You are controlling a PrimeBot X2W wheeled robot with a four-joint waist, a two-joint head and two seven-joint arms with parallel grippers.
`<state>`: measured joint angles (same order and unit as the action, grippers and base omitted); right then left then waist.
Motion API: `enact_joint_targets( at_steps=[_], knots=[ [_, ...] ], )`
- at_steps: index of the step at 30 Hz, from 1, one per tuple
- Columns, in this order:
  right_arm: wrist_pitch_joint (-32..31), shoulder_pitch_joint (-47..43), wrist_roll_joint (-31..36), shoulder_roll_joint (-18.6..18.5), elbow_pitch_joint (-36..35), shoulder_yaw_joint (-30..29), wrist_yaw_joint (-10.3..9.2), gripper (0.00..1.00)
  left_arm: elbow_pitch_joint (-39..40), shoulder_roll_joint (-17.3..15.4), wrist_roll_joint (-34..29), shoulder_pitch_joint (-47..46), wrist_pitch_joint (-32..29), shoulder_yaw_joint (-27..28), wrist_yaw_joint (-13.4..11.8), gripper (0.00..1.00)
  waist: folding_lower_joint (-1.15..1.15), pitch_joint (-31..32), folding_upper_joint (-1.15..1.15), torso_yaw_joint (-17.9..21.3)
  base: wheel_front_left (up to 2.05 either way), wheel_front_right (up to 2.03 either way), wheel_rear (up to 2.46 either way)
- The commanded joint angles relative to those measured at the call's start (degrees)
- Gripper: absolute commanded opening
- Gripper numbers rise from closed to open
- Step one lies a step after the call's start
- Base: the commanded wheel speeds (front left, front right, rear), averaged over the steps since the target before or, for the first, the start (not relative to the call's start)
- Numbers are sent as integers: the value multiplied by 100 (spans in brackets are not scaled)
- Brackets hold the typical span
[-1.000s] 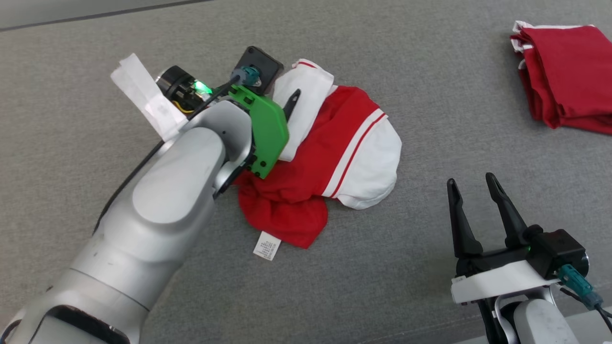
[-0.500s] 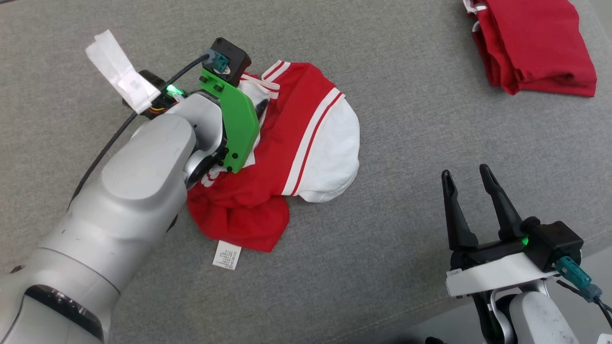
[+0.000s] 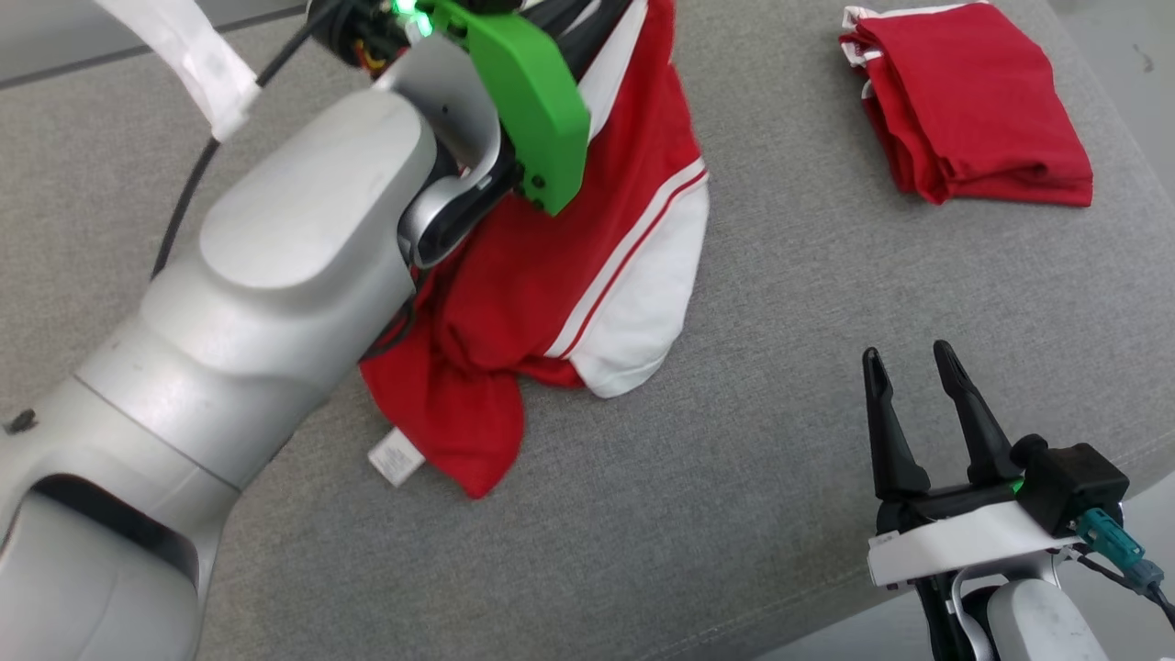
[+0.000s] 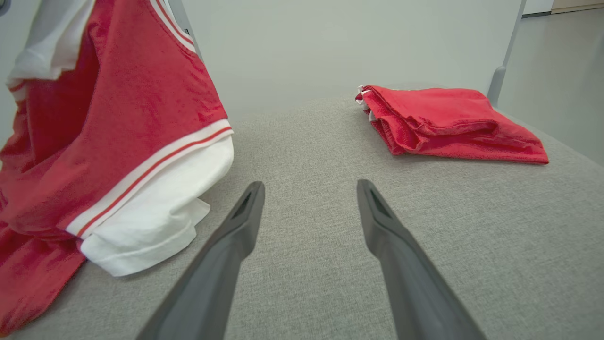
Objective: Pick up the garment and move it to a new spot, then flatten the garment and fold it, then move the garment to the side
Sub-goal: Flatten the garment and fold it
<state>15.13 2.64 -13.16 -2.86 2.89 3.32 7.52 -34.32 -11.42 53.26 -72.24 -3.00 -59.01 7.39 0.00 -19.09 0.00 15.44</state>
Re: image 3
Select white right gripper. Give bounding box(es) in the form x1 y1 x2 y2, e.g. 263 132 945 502
862 340 1086 589

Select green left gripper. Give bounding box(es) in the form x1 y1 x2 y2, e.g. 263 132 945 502
308 0 634 218

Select red and white shirt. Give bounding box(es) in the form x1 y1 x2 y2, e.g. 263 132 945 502
358 0 712 501

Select red shorts with white stripe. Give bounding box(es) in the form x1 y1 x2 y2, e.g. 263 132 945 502
837 2 1095 207

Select teal right camera connector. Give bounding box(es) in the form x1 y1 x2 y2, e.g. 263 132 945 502
1074 508 1167 596

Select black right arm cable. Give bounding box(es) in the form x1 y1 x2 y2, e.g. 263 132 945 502
1069 546 1175 630

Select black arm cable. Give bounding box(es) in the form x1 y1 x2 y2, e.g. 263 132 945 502
151 0 318 276
1069 546 1175 630

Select white cable label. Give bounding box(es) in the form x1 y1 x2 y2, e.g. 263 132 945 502
92 0 263 143

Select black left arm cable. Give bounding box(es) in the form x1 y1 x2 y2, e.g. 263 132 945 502
151 0 318 276

